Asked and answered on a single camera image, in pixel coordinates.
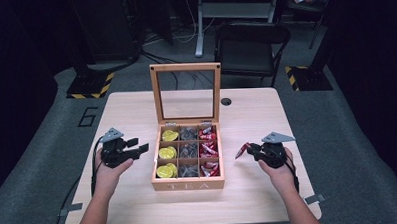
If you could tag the person's right hand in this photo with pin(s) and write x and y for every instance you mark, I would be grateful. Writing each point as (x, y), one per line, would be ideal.
(282, 175)

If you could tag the hazard-striped stand base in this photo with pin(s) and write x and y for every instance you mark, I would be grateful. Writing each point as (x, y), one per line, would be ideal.
(90, 85)
(310, 78)

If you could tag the group of yellow capsules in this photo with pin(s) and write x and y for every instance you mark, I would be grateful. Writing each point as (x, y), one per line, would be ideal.
(168, 153)

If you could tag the dark cabinet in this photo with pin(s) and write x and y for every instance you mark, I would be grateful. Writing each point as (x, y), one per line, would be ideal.
(106, 25)

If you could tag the group of red sachets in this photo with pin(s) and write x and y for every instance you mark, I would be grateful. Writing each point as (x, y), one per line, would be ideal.
(208, 150)

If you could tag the black table grommet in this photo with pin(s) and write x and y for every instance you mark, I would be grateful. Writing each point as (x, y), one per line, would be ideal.
(226, 101)

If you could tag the black folding chair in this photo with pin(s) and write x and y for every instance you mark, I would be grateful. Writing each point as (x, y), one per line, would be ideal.
(247, 53)

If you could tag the person's left hand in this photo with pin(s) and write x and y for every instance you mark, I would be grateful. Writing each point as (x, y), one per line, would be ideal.
(108, 176)

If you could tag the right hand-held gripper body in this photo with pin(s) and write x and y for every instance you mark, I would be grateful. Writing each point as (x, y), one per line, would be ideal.
(274, 154)

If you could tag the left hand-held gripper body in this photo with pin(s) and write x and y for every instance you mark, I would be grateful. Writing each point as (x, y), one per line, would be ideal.
(114, 151)

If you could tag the grey table bracket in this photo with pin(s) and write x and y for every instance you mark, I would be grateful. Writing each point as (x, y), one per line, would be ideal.
(71, 208)
(315, 198)

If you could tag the group of dark sachets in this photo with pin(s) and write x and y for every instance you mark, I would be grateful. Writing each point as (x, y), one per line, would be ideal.
(188, 150)

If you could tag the white desk frame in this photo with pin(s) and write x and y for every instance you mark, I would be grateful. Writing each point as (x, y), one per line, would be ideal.
(236, 10)

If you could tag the single red tea sachet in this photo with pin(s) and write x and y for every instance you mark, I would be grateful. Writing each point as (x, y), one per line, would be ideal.
(242, 151)

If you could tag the wooden tea box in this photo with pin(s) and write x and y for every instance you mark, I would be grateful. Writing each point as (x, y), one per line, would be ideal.
(188, 185)

